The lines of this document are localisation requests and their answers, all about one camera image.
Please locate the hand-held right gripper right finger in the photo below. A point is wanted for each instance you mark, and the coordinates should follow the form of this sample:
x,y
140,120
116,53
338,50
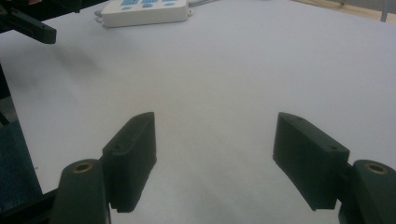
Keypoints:
x,y
306,157

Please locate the dark blue cloth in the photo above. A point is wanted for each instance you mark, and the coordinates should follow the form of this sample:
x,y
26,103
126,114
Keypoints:
x,y
17,168

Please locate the grey metal stand leg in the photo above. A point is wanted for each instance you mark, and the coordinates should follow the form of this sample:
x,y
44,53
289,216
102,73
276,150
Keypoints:
x,y
385,10

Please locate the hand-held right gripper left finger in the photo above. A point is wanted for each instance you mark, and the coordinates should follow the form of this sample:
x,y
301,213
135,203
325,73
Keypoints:
x,y
130,161

